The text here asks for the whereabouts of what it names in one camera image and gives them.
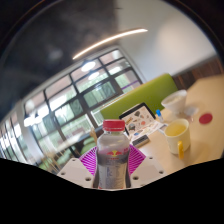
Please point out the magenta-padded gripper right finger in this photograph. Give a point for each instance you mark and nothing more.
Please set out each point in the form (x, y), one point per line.
(148, 170)

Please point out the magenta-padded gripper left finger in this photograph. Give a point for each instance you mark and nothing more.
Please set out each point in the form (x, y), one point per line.
(75, 171)

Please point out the long linear ceiling light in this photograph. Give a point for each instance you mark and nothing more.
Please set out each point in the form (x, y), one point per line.
(110, 40)

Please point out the green upholstered bench backrest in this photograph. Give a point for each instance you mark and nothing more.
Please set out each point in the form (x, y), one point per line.
(146, 91)

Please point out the small dark flat box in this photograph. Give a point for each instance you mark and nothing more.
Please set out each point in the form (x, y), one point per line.
(140, 141)

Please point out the clear red-capped drink bottle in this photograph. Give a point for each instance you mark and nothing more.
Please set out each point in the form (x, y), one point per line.
(112, 166)

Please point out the black-framed window wall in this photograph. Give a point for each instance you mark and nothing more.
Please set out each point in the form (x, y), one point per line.
(66, 111)

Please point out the pale yellow mug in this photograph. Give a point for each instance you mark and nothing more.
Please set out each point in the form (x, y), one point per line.
(176, 138)

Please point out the small blue-capped bottle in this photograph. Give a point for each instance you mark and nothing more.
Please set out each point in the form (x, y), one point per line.
(160, 116)

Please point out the group of green-seated wooden chairs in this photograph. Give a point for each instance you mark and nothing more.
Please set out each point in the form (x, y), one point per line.
(46, 164)

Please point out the flat round red coaster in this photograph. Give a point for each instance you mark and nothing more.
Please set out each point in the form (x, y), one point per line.
(205, 118)

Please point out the black-framed sticker picture stand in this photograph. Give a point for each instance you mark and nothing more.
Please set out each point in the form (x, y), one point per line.
(138, 120)

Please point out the white bowl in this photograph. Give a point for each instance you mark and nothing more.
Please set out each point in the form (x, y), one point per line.
(175, 103)

